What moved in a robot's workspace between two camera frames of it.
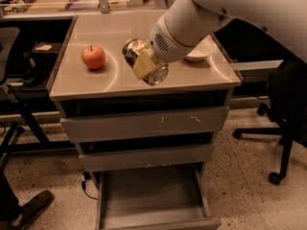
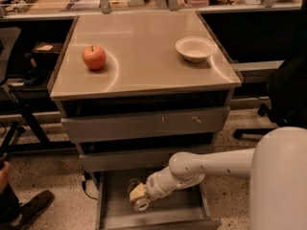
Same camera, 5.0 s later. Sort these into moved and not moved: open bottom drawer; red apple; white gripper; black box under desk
Moved: white gripper
Not moved: black box under desk; red apple; open bottom drawer
